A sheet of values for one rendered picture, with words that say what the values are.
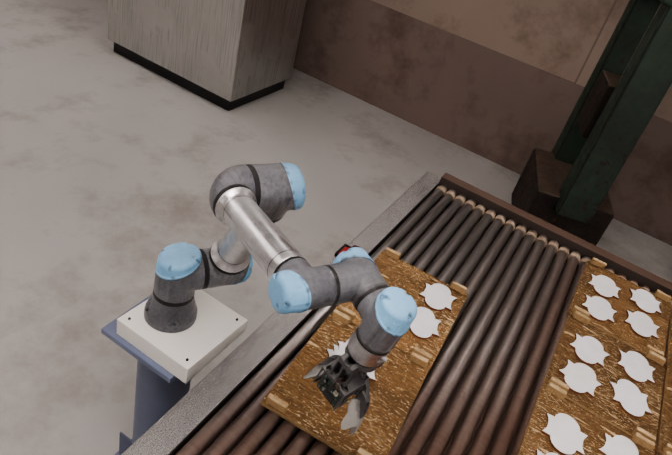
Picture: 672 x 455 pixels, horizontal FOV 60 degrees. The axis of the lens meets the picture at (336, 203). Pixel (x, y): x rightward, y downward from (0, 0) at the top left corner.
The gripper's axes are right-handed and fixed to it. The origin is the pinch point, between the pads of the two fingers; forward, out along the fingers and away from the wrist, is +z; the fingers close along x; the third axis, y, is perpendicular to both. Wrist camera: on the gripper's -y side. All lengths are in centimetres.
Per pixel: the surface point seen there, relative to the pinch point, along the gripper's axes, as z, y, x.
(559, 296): 17, -132, 6
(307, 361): 29.8, -26.0, -21.3
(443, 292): 22, -87, -18
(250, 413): 33.0, -3.4, -17.0
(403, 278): 26, -80, -31
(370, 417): 25.9, -28.3, 2.1
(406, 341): 25, -58, -11
